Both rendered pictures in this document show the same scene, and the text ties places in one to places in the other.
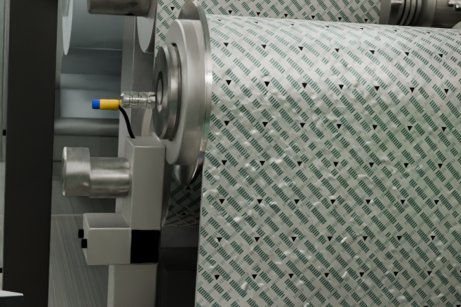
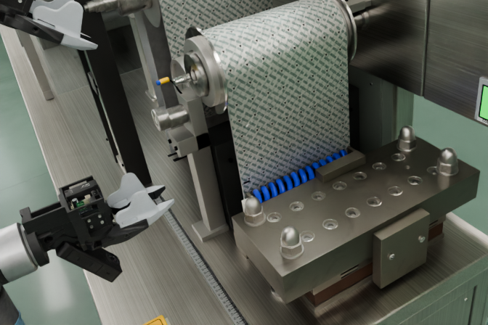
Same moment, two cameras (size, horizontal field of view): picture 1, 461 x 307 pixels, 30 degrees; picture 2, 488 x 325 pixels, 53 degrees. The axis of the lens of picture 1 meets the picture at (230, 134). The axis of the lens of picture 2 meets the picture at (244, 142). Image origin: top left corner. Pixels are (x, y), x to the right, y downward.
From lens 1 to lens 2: 27 cm
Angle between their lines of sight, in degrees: 25
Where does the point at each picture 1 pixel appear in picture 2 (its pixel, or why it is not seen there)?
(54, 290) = not seen: hidden behind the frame
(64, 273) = not seen: hidden behind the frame
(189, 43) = (206, 56)
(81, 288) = (141, 127)
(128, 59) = (139, 22)
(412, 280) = (323, 120)
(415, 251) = (322, 109)
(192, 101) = (216, 84)
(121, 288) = (197, 159)
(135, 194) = (193, 121)
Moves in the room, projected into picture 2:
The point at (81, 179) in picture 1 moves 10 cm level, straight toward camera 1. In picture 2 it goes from (167, 123) to (184, 151)
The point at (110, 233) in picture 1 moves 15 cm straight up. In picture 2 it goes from (186, 141) to (168, 61)
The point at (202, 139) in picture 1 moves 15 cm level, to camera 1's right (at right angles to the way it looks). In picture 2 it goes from (225, 100) to (317, 78)
